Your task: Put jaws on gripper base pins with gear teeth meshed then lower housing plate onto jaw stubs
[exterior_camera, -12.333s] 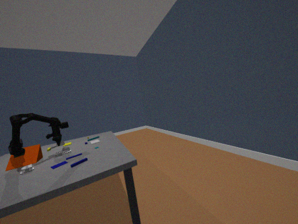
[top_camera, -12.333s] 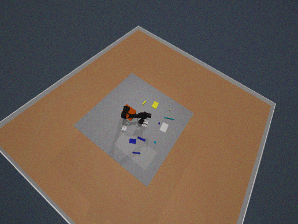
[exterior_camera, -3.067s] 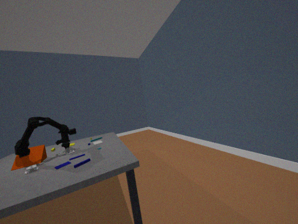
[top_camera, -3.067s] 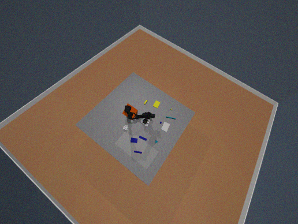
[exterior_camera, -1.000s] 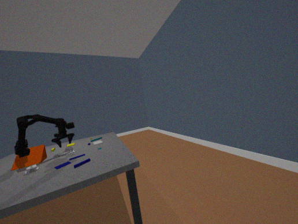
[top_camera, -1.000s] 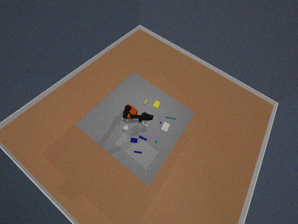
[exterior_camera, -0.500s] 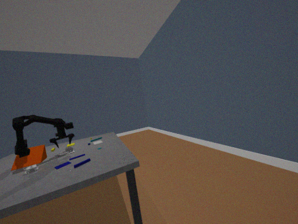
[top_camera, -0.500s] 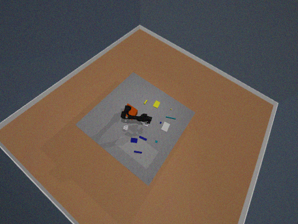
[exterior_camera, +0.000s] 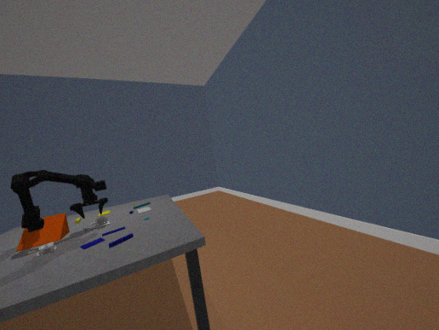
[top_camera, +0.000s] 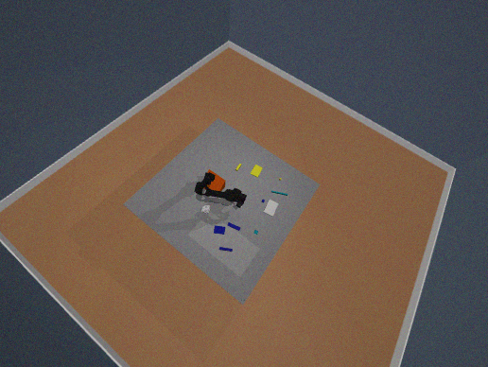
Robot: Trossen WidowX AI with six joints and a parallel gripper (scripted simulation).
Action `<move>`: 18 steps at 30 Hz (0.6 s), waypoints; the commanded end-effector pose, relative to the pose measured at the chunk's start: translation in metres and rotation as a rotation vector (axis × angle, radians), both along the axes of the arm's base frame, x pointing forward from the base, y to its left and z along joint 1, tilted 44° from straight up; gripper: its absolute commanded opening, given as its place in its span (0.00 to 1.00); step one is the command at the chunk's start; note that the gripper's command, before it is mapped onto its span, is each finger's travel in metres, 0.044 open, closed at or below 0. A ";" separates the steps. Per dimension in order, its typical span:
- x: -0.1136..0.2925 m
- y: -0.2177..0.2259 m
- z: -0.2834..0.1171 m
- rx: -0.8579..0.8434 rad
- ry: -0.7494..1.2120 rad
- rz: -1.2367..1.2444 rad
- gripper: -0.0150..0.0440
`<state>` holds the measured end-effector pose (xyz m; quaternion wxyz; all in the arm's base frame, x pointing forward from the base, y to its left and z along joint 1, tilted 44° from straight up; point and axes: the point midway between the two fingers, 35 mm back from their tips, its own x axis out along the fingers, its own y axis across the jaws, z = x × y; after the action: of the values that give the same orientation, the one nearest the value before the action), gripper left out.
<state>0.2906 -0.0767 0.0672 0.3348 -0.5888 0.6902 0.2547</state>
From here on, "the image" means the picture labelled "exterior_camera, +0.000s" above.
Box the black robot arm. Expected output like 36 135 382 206
11 170 106 232

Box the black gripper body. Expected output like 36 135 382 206
70 193 108 211

